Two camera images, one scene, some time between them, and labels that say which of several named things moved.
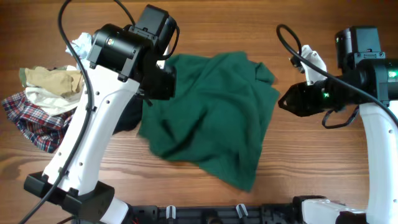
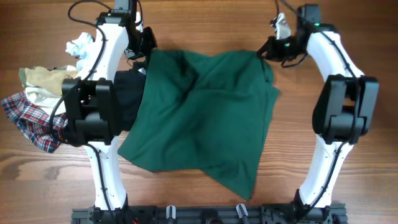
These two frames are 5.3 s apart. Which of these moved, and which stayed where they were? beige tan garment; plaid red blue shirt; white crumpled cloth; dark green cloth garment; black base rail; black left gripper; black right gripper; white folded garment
Moved: black right gripper; dark green cloth garment; black left gripper
Stayed: white crumpled cloth; black base rail; white folded garment; beige tan garment; plaid red blue shirt
